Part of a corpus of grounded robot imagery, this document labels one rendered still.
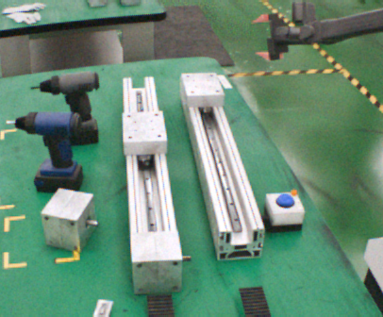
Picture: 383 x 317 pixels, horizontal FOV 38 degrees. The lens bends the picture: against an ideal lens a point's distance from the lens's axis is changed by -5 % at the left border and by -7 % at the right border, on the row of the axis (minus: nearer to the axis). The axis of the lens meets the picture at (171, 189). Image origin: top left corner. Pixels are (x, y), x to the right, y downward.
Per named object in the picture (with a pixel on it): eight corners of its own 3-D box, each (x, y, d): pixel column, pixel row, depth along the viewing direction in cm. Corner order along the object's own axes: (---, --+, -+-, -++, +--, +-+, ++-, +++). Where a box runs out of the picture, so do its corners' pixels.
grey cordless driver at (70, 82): (103, 143, 171) (99, 75, 158) (37, 151, 168) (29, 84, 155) (100, 130, 177) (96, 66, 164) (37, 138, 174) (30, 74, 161)
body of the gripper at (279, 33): (279, 19, 164) (298, 18, 159) (284, 52, 167) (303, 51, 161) (265, 21, 160) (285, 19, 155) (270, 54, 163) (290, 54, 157)
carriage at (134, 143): (167, 162, 152) (167, 140, 148) (124, 164, 151) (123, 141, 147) (162, 131, 165) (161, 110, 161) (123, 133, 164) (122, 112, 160)
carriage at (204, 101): (223, 114, 173) (224, 94, 169) (187, 115, 173) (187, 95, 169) (215, 91, 186) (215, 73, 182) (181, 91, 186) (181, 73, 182)
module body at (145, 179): (177, 263, 129) (177, 233, 124) (132, 265, 128) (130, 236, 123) (153, 99, 194) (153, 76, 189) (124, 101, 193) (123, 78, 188)
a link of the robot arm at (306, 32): (311, 37, 146) (333, 41, 151) (310, -4, 145) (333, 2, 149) (282, 40, 156) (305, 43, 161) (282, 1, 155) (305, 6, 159)
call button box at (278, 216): (301, 230, 138) (305, 210, 134) (263, 234, 137) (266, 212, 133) (293, 210, 144) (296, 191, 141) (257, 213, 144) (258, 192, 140)
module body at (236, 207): (260, 257, 130) (264, 227, 126) (217, 260, 130) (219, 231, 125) (209, 97, 195) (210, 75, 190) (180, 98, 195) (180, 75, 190)
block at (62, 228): (90, 255, 131) (86, 222, 126) (46, 244, 134) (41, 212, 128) (106, 228, 139) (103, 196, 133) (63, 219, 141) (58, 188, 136)
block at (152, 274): (192, 291, 122) (193, 258, 116) (134, 294, 121) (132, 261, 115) (188, 262, 129) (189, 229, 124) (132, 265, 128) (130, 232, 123)
